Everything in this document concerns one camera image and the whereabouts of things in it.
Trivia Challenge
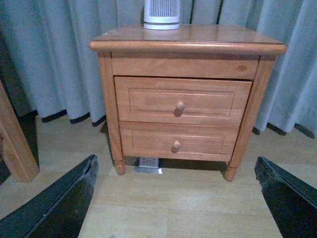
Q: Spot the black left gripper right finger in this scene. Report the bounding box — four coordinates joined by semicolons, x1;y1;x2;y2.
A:
255;157;317;238

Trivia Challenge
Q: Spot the drawer wooden knob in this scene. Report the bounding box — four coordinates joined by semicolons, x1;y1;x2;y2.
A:
171;140;182;153
173;102;186;117

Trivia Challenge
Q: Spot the lower drawer wooden knob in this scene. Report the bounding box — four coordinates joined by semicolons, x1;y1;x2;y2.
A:
171;140;182;153

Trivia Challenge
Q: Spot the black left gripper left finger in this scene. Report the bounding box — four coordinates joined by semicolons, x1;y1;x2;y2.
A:
0;155;98;238

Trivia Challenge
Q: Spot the grey curtain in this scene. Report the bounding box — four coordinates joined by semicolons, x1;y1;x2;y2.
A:
0;0;317;133

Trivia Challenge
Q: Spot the silver floor power socket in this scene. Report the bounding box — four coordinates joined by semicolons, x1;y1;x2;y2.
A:
134;157;163;175

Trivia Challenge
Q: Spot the wooden nightstand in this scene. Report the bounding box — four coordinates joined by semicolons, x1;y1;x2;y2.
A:
89;24;286;181

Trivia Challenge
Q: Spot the upper drawer wooden knob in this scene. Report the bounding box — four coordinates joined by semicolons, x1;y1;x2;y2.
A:
173;102;186;117

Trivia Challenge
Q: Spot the white air purifier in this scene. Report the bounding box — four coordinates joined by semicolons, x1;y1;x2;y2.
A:
143;0;180;30

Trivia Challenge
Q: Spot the wooden bed frame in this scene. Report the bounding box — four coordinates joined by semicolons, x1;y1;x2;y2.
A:
0;86;39;182

